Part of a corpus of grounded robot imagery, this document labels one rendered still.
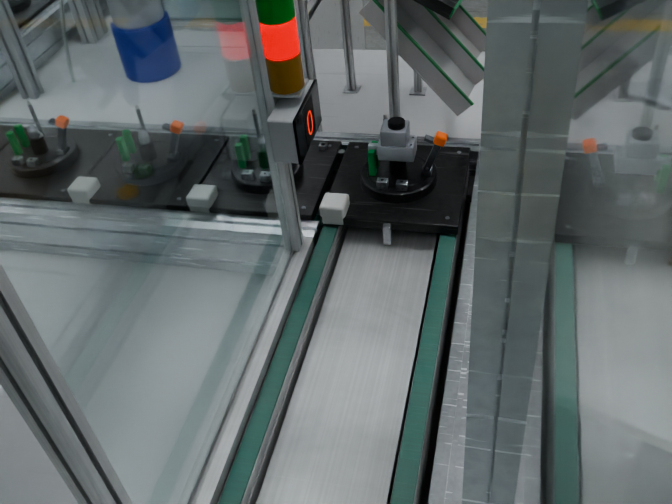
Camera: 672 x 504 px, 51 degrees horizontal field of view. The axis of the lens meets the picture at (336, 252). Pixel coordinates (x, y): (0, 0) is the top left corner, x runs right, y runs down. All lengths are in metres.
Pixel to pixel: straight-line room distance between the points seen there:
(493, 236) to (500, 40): 0.07
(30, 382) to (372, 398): 0.56
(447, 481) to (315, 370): 0.27
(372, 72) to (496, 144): 1.68
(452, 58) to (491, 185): 1.30
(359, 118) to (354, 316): 0.70
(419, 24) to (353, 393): 0.82
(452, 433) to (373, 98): 1.05
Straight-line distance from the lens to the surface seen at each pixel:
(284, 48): 0.96
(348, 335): 1.09
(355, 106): 1.76
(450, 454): 0.92
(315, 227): 1.22
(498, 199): 0.24
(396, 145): 1.23
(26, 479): 1.15
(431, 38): 1.53
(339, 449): 0.97
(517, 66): 0.21
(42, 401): 0.59
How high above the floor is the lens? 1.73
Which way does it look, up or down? 41 degrees down
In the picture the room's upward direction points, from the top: 7 degrees counter-clockwise
